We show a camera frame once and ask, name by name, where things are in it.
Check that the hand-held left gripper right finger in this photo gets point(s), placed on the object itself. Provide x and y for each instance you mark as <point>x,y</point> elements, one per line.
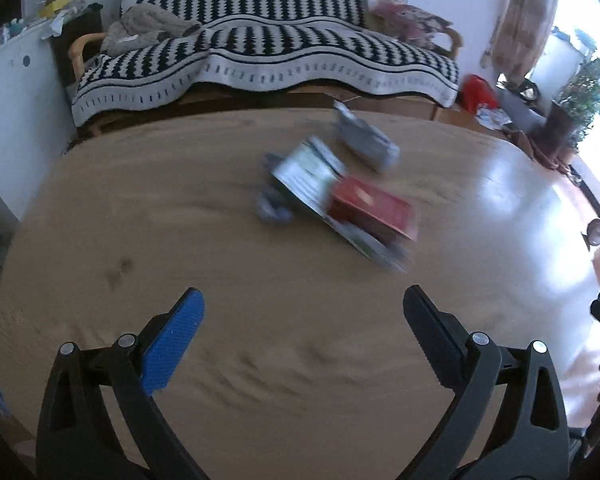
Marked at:
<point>432,340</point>

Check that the pink printed pillow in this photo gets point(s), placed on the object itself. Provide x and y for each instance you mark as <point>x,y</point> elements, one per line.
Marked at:
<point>407,17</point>

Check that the brown crumpled cloth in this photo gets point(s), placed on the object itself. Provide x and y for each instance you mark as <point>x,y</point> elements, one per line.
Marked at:
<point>145,27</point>

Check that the red plastic bag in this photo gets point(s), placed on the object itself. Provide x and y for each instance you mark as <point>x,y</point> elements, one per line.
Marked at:
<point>477,92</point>

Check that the printed carton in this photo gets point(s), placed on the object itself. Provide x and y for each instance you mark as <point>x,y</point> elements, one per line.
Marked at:
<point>307,175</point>

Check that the wooden frame sofa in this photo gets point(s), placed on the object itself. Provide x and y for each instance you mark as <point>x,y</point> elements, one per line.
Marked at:
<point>82,45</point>

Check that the blue paper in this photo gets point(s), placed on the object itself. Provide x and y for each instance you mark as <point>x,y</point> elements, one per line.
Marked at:
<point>275,202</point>

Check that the striped blanket with white border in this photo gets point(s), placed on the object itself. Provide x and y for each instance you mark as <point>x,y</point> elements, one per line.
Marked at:
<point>290,55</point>

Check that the grey cloth bundle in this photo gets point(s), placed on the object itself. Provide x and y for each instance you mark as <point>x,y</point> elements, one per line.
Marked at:
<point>365,142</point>

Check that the yellow item on cabinet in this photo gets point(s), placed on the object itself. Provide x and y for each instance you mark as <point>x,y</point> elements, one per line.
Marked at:
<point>55,6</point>

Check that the potted plant in dark pot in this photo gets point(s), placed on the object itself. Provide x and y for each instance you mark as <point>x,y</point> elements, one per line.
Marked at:
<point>560,125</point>

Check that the beige patterned curtain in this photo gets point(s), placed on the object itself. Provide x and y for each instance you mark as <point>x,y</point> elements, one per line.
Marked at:
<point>525,15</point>

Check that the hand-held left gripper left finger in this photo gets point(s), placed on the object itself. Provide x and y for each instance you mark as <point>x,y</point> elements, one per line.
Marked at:
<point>172,345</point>

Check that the white cabinet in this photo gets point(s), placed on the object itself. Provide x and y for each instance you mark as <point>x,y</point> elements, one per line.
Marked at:
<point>15,110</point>

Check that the red cardboard box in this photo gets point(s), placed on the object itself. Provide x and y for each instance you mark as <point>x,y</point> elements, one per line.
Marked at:
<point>372,207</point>

